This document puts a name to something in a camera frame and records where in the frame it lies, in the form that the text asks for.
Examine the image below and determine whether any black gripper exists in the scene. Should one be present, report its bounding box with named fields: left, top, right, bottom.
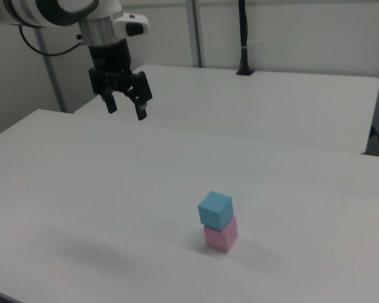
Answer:
left=88, top=38, right=154, bottom=122

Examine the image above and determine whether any blue cube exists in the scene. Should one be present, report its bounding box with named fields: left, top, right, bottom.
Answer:
left=197, top=190, right=234, bottom=231

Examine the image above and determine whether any pink cube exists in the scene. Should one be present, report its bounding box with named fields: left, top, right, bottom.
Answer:
left=203, top=216, right=239, bottom=253

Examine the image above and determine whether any white table with stand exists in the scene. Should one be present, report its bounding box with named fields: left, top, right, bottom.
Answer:
left=73, top=64, right=379, bottom=155

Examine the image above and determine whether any grey metal frame post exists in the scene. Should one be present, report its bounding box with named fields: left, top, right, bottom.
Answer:
left=34, top=27, right=68, bottom=114
left=185, top=0, right=207, bottom=68

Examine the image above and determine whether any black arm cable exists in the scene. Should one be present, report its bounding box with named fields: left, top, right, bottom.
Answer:
left=18, top=25, right=85, bottom=57

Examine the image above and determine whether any black camera stand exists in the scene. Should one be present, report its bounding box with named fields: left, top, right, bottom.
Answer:
left=236, top=0, right=256, bottom=76

